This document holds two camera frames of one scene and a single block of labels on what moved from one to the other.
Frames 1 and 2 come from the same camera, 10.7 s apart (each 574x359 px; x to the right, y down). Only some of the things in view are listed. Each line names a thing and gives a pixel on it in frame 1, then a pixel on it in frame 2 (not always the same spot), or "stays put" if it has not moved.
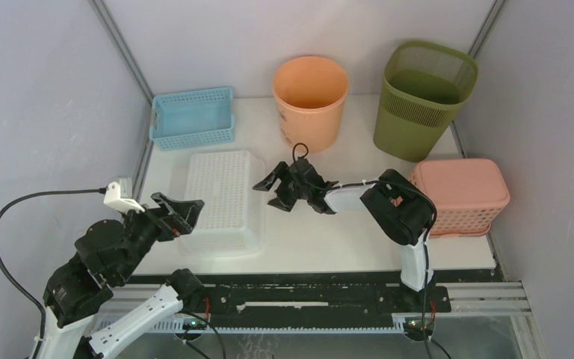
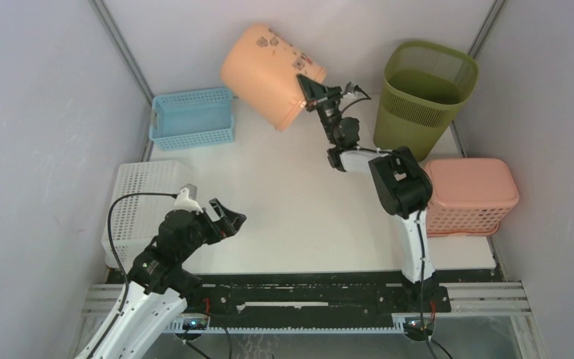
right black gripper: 281,170 → 313,91
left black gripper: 174,217 → 229,223
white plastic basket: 231,224 → 136,220
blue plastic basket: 192,118 stays put
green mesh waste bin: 424,89 stays put
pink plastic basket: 468,194 stays put
